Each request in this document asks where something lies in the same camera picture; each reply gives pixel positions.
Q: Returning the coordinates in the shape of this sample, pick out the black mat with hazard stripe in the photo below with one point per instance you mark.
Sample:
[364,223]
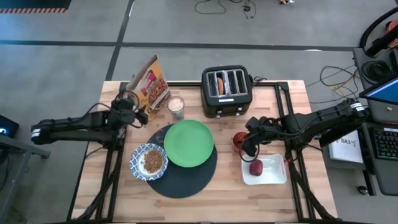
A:
[34,4]

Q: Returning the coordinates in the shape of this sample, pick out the blue white patterned bowl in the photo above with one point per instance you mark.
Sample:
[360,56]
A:
[136,161]

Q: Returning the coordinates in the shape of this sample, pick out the black aluminium table frame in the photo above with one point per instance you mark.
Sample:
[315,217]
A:
[205,84]

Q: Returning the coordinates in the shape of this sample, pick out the laptop with blue screen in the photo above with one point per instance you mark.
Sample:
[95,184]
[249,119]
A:
[384,91]

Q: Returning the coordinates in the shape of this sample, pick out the red faceted plastic cup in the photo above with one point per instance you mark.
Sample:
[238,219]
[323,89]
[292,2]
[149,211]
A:
[238,140]

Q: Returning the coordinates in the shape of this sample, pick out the black four-slot toaster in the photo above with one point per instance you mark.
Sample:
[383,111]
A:
[226,93]

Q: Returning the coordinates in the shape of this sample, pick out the brown cereal flakes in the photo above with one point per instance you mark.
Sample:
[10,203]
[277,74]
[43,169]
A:
[153,161]

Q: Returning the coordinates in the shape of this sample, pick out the orange toast in toaster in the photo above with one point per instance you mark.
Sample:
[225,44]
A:
[220,86]

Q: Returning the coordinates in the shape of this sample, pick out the grey side table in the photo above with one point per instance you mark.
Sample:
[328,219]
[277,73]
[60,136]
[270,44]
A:
[18,161]

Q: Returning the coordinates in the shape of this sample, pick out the white plastic tray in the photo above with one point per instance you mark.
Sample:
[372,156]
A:
[273,171]

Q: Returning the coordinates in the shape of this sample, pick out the orange black tool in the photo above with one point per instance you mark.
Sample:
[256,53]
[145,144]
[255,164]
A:
[392,31]

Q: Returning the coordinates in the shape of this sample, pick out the white paper sheet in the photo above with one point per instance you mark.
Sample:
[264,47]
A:
[346,147]

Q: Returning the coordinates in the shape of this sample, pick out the Raisin Nut Bran cereal box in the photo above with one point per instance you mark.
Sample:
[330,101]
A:
[152,85]

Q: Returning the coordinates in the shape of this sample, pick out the black keyboard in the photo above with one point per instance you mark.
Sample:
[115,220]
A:
[387,143]

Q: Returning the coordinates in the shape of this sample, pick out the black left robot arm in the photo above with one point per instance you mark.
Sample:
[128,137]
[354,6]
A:
[71,126]

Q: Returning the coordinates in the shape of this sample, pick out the black device with blue light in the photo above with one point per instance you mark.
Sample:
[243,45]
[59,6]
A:
[7,126]

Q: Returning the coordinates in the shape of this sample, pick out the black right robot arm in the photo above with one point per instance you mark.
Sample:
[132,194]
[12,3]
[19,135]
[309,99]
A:
[323,121]

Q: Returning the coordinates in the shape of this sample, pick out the glass of white rice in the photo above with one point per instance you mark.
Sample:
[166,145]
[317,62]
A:
[176,107]

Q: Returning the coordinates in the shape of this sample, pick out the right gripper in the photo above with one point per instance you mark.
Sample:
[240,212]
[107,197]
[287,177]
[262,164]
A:
[262,129]

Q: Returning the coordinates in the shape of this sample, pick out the red apple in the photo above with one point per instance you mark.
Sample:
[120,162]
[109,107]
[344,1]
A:
[256,167]

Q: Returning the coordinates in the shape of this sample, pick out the green plate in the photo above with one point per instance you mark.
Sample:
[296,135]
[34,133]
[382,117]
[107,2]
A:
[189,143]

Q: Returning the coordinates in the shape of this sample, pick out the black round woven placemat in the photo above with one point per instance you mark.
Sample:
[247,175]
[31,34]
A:
[183,183]

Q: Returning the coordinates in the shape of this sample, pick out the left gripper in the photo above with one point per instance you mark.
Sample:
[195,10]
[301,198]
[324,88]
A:
[124,113]

